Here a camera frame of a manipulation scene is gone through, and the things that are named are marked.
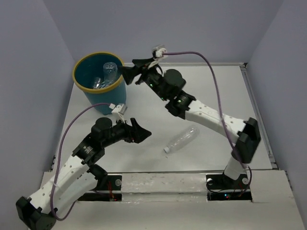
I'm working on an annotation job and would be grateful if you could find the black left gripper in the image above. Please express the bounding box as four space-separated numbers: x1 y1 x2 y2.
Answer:
102 116 151 147

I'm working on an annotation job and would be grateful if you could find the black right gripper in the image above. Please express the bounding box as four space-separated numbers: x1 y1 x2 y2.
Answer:
117 56 166 100

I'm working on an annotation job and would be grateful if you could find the crushed clear plastic bottle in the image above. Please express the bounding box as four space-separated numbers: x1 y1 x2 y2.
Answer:
103 62 118 86

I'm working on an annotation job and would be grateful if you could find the clear wide-mouth plastic jar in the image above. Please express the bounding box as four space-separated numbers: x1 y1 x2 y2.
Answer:
92 77 103 89

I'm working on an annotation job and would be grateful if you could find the clear bottle white cap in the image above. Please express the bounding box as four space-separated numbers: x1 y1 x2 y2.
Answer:
163 125 200 154

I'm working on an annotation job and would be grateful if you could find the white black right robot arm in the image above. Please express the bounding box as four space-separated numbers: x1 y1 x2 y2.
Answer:
118 58 261 188

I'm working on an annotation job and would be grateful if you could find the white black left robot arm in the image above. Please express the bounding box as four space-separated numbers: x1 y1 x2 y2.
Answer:
16 117 151 230

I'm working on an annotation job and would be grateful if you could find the teal bin yellow rim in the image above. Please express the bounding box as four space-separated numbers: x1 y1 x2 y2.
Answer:
72 52 127 105

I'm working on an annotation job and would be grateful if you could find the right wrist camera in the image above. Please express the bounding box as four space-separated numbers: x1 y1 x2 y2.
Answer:
148 45 167 69

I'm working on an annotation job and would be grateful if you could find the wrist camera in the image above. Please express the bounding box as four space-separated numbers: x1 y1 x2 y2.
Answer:
109 103 127 122
148 45 167 69

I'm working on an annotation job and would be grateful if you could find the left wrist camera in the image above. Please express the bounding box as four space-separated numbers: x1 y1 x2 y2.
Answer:
109 103 127 122

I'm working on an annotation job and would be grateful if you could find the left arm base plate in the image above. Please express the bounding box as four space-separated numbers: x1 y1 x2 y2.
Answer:
78 173 123 201

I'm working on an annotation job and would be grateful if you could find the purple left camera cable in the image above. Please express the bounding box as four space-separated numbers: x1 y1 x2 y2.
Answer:
49 103 113 220

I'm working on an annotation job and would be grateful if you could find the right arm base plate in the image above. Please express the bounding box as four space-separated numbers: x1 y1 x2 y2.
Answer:
206 174 252 201

